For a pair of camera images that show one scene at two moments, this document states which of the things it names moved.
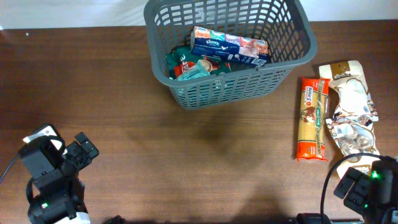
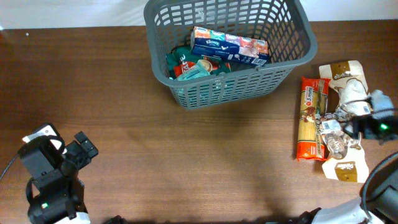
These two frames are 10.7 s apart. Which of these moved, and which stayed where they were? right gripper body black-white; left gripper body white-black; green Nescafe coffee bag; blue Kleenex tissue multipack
Moved: right gripper body black-white
Stayed: blue Kleenex tissue multipack; green Nescafe coffee bag; left gripper body white-black
